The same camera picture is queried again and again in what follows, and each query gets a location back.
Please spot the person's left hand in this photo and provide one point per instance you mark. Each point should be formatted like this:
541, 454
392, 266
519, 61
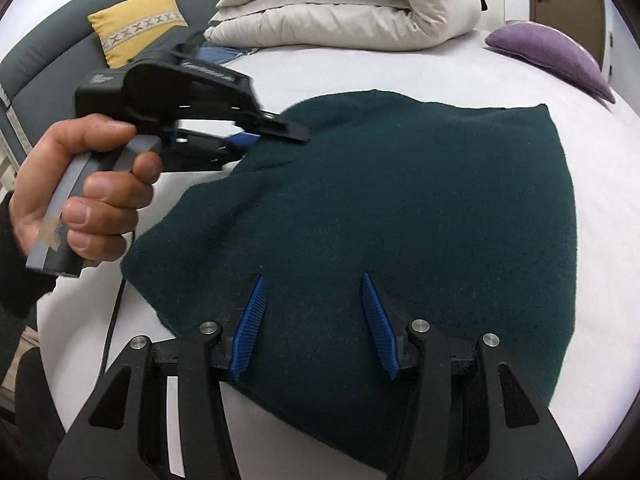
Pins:
35, 185

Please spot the yellow patterned pillow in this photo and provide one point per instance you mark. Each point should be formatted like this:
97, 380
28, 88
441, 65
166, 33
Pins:
135, 20

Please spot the blue pillow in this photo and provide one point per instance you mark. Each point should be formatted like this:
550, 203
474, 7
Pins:
225, 54

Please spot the rolled beige duvet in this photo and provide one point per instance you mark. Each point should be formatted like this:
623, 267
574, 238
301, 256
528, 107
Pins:
350, 5

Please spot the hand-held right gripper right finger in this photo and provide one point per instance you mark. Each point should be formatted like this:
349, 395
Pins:
377, 320

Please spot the dark green sweater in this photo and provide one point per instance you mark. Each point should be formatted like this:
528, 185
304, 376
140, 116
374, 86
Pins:
400, 210

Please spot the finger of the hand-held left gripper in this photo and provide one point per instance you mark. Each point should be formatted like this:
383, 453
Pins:
280, 127
242, 141

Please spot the purple pillow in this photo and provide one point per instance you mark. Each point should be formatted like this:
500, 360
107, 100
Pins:
550, 50

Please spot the grey padded headboard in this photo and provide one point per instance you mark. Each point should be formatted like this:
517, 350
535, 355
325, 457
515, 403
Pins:
50, 70

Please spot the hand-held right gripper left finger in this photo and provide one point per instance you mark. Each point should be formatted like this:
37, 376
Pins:
250, 320

